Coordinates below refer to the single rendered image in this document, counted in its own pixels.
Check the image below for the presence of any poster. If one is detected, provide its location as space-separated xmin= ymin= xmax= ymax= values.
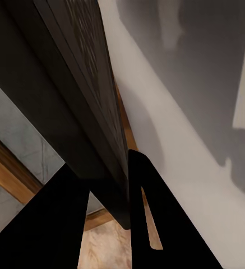
xmin=0 ymin=0 xmax=131 ymax=230

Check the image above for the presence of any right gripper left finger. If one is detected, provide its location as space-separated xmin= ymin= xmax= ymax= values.
xmin=0 ymin=164 xmax=90 ymax=269

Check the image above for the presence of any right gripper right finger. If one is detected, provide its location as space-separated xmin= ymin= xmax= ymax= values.
xmin=128 ymin=150 xmax=223 ymax=269

